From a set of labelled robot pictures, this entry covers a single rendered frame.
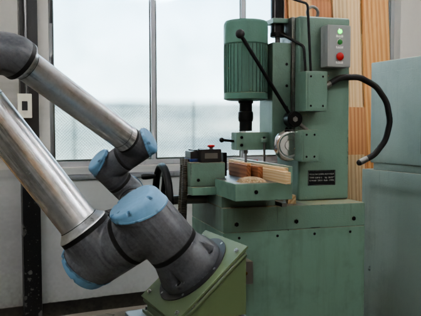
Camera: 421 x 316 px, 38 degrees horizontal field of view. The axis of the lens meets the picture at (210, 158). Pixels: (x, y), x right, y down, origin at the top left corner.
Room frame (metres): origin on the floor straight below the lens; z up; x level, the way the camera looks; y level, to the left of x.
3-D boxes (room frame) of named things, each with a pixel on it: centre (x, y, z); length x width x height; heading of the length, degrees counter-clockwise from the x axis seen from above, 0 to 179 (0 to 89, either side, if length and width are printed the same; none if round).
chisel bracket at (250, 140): (2.41, -0.16, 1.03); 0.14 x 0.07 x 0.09; 107
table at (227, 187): (2.32, -0.05, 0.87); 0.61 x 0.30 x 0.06; 17
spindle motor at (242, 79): (2.40, -0.14, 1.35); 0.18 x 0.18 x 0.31
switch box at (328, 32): (2.36, -0.49, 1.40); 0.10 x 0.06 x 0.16; 107
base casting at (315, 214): (2.44, -0.26, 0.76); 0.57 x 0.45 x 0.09; 107
